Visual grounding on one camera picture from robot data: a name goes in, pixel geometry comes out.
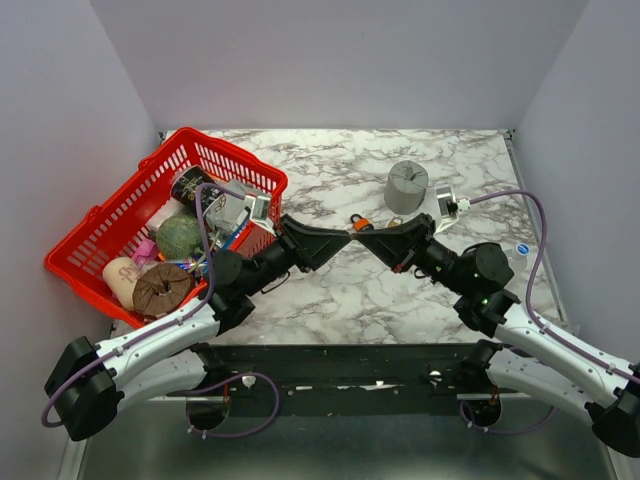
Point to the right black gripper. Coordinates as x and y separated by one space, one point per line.
397 245

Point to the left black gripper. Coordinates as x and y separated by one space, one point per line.
317 245

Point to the orange black padlock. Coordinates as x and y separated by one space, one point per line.
360 223

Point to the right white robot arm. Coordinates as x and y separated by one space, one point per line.
568 373

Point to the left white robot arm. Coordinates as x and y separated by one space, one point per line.
86 386

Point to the brass padlock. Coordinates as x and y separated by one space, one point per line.
394 222

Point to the grey cylinder holder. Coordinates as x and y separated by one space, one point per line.
406 187

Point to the blue snack packet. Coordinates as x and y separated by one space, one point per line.
226 241

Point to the grey crumpled bag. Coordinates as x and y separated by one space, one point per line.
228 211

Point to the clear plastic water bottle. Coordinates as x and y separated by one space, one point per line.
517 257

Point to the green melon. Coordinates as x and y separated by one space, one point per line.
179 237

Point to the brown paper roll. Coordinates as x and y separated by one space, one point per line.
161 290

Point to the pink small box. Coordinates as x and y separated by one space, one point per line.
147 251

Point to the beige cup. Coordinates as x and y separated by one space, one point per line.
121 275

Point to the red plastic shopping basket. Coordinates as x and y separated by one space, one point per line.
115 228

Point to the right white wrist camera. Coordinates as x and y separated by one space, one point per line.
449 207

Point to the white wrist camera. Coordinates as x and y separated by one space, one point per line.
258 206
449 207

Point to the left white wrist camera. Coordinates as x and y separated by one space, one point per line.
258 206

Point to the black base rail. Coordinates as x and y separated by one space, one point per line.
346 380

